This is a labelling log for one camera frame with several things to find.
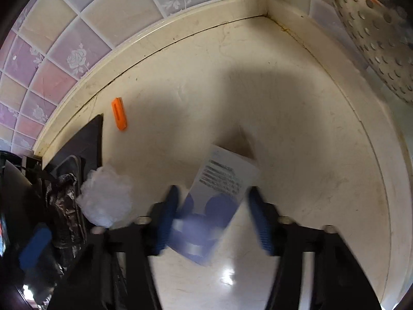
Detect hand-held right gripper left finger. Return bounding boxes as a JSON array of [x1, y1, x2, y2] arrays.
[[48, 185, 179, 310]]

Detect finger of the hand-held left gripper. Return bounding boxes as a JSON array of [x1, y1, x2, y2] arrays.
[[18, 223, 54, 272]]

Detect white perforated skimmer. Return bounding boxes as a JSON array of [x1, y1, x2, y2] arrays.
[[327, 0, 413, 105]]

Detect aluminium foil burner liner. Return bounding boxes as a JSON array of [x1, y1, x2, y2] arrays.
[[45, 174, 88, 265]]

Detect blue and white packet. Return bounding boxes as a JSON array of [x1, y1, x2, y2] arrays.
[[168, 145, 261, 267]]

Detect clear crumpled plastic bag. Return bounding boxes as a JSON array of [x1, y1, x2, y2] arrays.
[[76, 165, 133, 228]]

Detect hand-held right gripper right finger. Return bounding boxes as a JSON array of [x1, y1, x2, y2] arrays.
[[247, 187, 383, 310]]

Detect black gas stove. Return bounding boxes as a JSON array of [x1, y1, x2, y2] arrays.
[[0, 114, 104, 310]]

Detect orange plastic clip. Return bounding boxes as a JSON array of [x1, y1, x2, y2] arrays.
[[111, 97, 129, 131]]

